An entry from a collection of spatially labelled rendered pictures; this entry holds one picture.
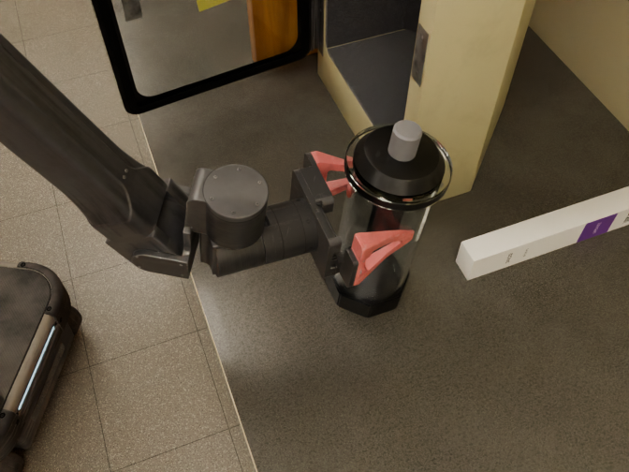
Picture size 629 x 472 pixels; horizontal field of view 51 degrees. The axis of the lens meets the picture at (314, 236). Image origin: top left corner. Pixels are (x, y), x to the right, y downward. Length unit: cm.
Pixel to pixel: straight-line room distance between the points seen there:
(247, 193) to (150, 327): 140
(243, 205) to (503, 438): 40
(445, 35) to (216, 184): 30
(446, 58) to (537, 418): 42
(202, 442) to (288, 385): 101
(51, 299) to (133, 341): 29
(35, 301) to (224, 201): 126
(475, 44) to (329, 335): 38
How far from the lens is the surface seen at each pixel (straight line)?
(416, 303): 85
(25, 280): 184
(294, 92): 110
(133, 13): 91
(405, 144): 63
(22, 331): 176
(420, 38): 75
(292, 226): 65
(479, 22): 75
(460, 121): 84
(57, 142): 56
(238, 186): 58
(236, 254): 64
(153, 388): 186
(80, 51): 286
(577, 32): 124
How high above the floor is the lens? 166
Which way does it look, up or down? 54 degrees down
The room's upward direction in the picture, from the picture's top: straight up
